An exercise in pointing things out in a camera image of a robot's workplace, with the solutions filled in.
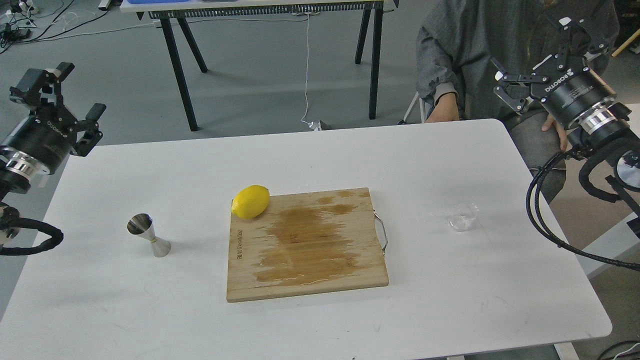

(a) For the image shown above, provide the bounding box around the steel jigger measuring cup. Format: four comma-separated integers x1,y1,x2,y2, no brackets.
126,213,172,258

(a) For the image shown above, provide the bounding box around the person in grey jacket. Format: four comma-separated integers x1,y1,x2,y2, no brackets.
416,0,620,176

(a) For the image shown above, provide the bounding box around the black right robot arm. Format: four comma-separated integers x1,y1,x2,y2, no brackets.
491,14,640,271

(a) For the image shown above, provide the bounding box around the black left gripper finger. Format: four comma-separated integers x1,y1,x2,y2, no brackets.
74,103,106,157
9,62,76,126

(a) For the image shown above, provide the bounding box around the white hanging cable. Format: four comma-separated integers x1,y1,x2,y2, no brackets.
299,10,331,132

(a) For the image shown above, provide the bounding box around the yellow lemon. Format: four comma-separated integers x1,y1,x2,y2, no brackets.
230,185,270,219

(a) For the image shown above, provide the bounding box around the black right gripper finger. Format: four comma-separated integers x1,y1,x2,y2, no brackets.
490,56,550,116
544,13,610,71

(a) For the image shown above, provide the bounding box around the black-legged background table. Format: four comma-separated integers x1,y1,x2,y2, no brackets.
120,0,400,133

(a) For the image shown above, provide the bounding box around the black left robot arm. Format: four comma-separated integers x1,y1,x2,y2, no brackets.
0,62,106,256

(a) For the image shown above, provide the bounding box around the floor cables and power strip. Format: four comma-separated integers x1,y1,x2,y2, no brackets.
0,0,166,51

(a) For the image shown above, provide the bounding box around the wooden cutting board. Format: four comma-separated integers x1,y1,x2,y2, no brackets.
226,187,390,303

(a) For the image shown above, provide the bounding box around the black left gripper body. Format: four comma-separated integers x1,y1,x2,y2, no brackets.
1,112,76,177

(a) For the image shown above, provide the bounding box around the small clear glass cup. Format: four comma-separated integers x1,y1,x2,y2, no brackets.
446,202,480,232

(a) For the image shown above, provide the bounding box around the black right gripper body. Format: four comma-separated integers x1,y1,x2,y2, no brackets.
538,68,617,130

